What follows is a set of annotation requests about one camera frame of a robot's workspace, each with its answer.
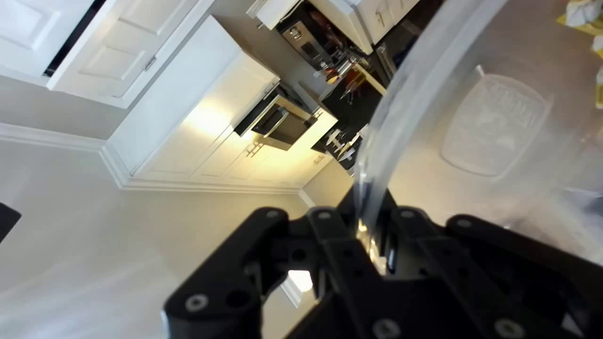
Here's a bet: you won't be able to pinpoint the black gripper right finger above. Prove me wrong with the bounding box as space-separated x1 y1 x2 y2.
375 206 603 339

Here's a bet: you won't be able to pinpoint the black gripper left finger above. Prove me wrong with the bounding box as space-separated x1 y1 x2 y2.
164 206 386 339

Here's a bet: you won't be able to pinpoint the clear plastic bowl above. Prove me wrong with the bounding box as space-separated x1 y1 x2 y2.
349 0 603 260

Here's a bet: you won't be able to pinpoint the yellow candies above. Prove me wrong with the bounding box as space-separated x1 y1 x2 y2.
554 0 603 113

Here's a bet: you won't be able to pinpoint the white panel door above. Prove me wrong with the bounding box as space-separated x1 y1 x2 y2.
0 0 217 111

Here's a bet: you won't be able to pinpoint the white wall cabinet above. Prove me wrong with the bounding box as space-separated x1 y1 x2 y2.
102 15 335 194

